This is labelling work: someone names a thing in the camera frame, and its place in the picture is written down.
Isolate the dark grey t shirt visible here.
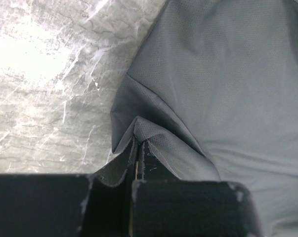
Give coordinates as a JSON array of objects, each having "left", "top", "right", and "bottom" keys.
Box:
[{"left": 111, "top": 0, "right": 298, "bottom": 237}]

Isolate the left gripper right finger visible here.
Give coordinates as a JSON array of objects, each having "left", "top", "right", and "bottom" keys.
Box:
[{"left": 130, "top": 141, "right": 263, "bottom": 237}]

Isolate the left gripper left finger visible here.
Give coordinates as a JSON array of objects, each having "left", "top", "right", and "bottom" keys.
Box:
[{"left": 0, "top": 140, "right": 138, "bottom": 237}]

